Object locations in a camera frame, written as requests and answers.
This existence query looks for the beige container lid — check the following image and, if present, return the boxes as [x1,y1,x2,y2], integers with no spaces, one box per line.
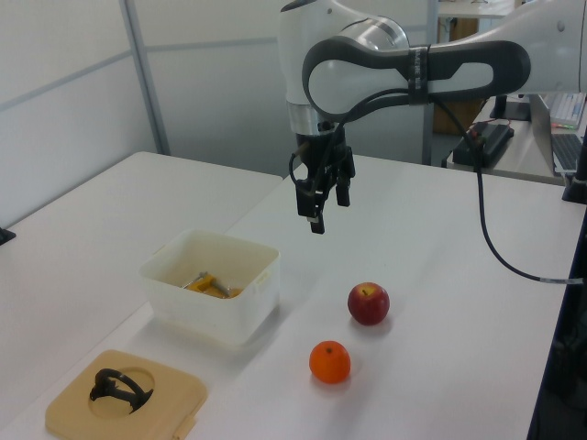
[44,349,208,440]

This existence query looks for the yellow clamp tool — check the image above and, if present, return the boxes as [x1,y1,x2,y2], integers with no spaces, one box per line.
[181,270,244,300]

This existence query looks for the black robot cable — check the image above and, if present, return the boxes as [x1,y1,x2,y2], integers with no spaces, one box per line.
[288,88,587,286]

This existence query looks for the white plastic container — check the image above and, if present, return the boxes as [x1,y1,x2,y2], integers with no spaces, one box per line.
[138,228,281,352]

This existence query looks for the black monitor stand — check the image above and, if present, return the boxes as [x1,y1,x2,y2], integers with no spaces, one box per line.
[490,93,533,123]

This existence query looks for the black electronics box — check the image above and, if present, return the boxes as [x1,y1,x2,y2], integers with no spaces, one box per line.
[452,121,515,167]

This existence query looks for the red apple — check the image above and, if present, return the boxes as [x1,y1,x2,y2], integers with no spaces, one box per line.
[347,281,391,326]

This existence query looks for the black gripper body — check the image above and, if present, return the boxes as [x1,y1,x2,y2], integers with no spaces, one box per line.
[295,130,356,184]

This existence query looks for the grey office desk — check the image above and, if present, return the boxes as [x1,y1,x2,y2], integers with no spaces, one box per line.
[440,98,572,187]

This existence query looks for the grey partition post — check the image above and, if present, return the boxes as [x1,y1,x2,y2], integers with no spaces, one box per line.
[422,0,440,166]
[122,0,172,157]

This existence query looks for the black lid handle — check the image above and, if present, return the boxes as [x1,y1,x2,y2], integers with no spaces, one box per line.
[89,368,155,416]

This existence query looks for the orange fruit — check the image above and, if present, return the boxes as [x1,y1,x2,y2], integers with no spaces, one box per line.
[308,339,352,384]

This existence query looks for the open grey laptop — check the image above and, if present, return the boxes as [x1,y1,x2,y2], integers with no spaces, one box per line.
[530,93,587,178]

